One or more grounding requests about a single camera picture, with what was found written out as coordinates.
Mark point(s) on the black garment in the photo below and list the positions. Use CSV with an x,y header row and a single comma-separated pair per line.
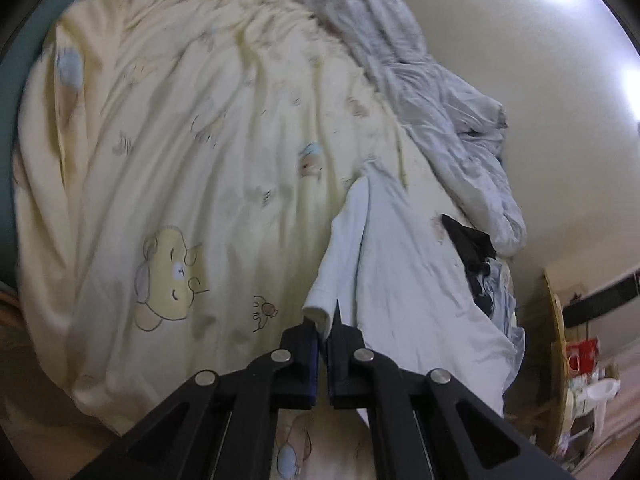
x,y
470,245

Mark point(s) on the cream bear print blanket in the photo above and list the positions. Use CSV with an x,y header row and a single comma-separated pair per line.
x,y
175,160

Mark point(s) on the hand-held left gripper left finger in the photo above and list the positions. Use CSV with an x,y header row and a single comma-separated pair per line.
x,y
311,370

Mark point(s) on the red box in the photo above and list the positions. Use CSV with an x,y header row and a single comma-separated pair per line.
x,y
585,355

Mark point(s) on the wooden desk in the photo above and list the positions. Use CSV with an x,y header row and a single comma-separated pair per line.
x,y
556,320

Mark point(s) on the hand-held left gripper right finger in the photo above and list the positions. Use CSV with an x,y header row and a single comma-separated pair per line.
x,y
337,360

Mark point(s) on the grey white crumpled duvet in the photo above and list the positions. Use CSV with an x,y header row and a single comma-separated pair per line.
x,y
425,85

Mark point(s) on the teal upholstered furniture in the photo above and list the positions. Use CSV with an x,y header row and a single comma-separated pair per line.
x,y
10,185

